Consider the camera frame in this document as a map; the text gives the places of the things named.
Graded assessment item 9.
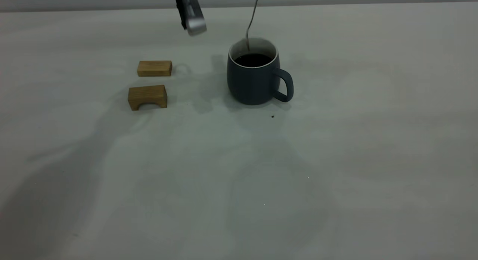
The dark grey ceramic cup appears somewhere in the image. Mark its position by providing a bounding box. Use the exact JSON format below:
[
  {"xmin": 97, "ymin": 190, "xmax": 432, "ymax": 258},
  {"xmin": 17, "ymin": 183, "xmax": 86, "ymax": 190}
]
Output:
[{"xmin": 227, "ymin": 37, "xmax": 294, "ymax": 106}]

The metal spoon pale blue handle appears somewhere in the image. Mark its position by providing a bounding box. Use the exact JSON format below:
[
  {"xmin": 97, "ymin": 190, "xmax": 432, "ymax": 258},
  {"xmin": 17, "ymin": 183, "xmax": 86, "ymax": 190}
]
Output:
[{"xmin": 245, "ymin": 0, "xmax": 262, "ymax": 52}]

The dark coffee liquid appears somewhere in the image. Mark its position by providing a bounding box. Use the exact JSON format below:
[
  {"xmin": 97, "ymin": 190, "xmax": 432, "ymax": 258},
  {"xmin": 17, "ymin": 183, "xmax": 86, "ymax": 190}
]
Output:
[{"xmin": 234, "ymin": 53, "xmax": 274, "ymax": 68}]

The arched wooden block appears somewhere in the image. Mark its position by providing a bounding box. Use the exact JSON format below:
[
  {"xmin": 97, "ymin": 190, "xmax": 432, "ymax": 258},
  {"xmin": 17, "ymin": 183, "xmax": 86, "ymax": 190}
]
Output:
[{"xmin": 128, "ymin": 84, "xmax": 168, "ymax": 111}]

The flat rectangular wooden block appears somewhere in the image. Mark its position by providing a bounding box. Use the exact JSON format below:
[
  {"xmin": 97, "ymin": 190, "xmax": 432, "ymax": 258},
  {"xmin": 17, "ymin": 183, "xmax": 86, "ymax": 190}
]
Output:
[{"xmin": 137, "ymin": 61, "xmax": 173, "ymax": 77}]

